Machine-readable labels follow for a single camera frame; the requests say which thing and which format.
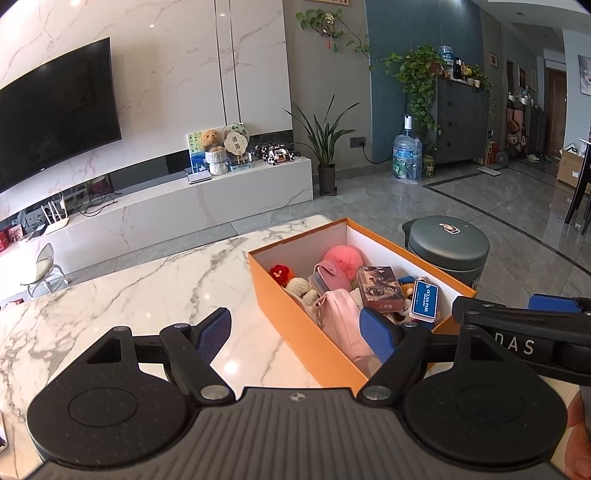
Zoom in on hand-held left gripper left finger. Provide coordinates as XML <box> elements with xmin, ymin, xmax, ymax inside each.
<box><xmin>87</xmin><ymin>307</ymin><xmax>236</xmax><ymax>408</ymax></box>

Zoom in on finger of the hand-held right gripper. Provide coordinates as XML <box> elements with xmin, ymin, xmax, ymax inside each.
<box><xmin>451</xmin><ymin>294</ymin><xmax>591</xmax><ymax>326</ymax></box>

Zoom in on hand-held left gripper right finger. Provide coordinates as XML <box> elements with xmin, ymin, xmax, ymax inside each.
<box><xmin>356</xmin><ymin>306</ymin><xmax>507</xmax><ymax>408</ymax></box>

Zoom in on pink mini backpack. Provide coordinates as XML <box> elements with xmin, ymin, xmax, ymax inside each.
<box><xmin>316</xmin><ymin>288</ymin><xmax>376</xmax><ymax>363</ymax></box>

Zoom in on printed card box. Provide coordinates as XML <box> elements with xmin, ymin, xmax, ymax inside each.
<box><xmin>357</xmin><ymin>266</ymin><xmax>407</xmax><ymax>315</ymax></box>

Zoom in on bear plush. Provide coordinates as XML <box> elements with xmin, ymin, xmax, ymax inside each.
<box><xmin>396</xmin><ymin>275</ymin><xmax>440</xmax><ymax>325</ymax></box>

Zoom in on orange cardboard box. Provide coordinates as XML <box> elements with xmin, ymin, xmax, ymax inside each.
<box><xmin>248</xmin><ymin>218</ymin><xmax>478</xmax><ymax>391</ymax></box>

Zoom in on pink wallet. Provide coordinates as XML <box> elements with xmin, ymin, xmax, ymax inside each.
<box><xmin>308</xmin><ymin>260</ymin><xmax>352</xmax><ymax>291</ymax></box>

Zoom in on pink green fuzzy ball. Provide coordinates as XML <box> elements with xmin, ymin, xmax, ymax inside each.
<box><xmin>322</xmin><ymin>246</ymin><xmax>362</xmax><ymax>282</ymax></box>

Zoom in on crochet orange and strawberry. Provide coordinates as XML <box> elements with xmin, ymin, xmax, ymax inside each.
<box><xmin>269</xmin><ymin>264</ymin><xmax>296</xmax><ymax>288</ymax></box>

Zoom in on white crochet bunny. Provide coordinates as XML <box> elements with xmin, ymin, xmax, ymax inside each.
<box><xmin>286</xmin><ymin>277</ymin><xmax>324</xmax><ymax>320</ymax></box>

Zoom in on person's right hand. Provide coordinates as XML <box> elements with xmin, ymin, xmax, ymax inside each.
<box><xmin>567</xmin><ymin>393</ymin><xmax>591</xmax><ymax>478</ymax></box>

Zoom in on grey-green trash can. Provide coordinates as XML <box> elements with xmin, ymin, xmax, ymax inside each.
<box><xmin>402</xmin><ymin>215</ymin><xmax>491</xmax><ymax>289</ymax></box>

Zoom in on dark dining table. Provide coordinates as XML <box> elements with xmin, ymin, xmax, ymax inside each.
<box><xmin>565</xmin><ymin>124</ymin><xmax>591</xmax><ymax>228</ymax></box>

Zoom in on white marble TV cabinet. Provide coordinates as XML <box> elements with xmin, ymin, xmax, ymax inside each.
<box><xmin>0</xmin><ymin>156</ymin><xmax>314</xmax><ymax>278</ymax></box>

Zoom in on tall potted orchid plant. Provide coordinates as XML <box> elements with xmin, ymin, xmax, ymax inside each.
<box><xmin>284</xmin><ymin>95</ymin><xmax>361</xmax><ymax>197</ymax></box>

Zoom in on water jug with pump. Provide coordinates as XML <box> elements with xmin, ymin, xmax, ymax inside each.
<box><xmin>392</xmin><ymin>114</ymin><xmax>424</xmax><ymax>186</ymax></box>

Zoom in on teddy bear bouquet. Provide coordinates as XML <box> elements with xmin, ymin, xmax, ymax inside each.
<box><xmin>199</xmin><ymin>130</ymin><xmax>230</xmax><ymax>176</ymax></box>

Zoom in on landscape painting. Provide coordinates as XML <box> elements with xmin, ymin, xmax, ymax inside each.
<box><xmin>187</xmin><ymin>130</ymin><xmax>213</xmax><ymax>174</ymax></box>

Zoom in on small white chair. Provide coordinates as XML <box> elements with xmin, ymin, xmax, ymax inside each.
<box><xmin>21</xmin><ymin>243</ymin><xmax>70</xmax><ymax>299</ymax></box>

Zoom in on wooden door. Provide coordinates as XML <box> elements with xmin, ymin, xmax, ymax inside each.
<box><xmin>545</xmin><ymin>69</ymin><xmax>568</xmax><ymax>158</ymax></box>

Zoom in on white router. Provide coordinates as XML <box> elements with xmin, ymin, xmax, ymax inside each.
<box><xmin>41</xmin><ymin>196</ymin><xmax>70</xmax><ymax>234</ymax></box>

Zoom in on round paper fan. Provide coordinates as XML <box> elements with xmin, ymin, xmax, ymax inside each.
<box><xmin>223</xmin><ymin>122</ymin><xmax>253</xmax><ymax>165</ymax></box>

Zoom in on dark grey cabinet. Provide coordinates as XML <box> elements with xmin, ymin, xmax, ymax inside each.
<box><xmin>434</xmin><ymin>76</ymin><xmax>491</xmax><ymax>165</ymax></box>

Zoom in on trailing pothos plant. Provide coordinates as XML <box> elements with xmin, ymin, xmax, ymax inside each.
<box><xmin>381</xmin><ymin>44</ymin><xmax>445</xmax><ymax>145</ymax></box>

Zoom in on black television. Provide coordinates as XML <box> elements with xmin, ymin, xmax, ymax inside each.
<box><xmin>0</xmin><ymin>37</ymin><xmax>123</xmax><ymax>195</ymax></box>

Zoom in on hanging vine plant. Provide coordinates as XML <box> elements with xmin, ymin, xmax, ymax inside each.
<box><xmin>295</xmin><ymin>8</ymin><xmax>373</xmax><ymax>71</ymax></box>

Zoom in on black cables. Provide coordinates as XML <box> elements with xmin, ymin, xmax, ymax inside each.
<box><xmin>78</xmin><ymin>189</ymin><xmax>119</xmax><ymax>217</ymax></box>

